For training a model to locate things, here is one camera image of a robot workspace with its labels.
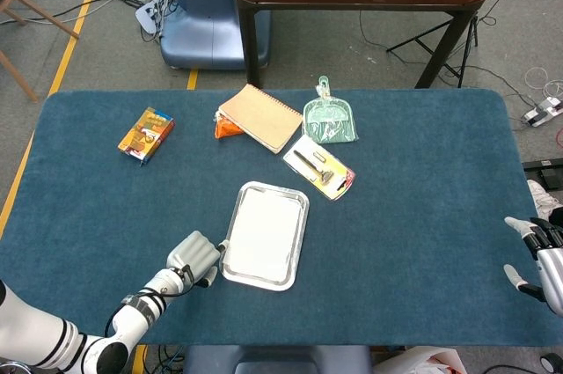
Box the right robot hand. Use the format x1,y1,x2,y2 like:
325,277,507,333
503,215,563,318

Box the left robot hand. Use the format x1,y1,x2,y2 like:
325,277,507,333
165,230,230,288

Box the silver metal tray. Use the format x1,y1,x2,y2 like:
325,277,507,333
219,180,311,292

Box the black foot pedal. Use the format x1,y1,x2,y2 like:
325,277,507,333
522,158,563,186

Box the blue grey robot torso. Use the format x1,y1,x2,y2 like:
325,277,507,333
182,345,375,374

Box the orange and blue cardboard box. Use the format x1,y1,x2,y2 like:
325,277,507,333
117,106,176,167

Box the brown spiral notebook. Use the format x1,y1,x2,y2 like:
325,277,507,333
218,83,304,155

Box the razor in yellow blister pack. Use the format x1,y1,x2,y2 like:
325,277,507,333
281,134,356,202

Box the white power strip with plugs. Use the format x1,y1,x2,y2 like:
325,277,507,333
522,96,563,128
135,0,166,34

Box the white and orange plastic bag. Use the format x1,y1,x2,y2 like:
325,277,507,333
373,346,467,374

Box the blue velvet table cover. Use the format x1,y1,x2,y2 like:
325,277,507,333
0,88,543,347

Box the green dustpan set in bag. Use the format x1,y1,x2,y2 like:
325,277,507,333
302,75,360,145

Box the blue grey machine base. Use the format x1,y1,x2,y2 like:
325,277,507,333
160,0,272,70

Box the black tripod stand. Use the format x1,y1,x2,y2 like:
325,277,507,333
385,0,515,89

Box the white chair with wooden legs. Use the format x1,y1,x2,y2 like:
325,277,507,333
0,0,80,103

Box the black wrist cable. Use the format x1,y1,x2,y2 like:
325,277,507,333
104,263,195,338

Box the white coiled cables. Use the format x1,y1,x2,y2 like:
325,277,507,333
525,66,563,98

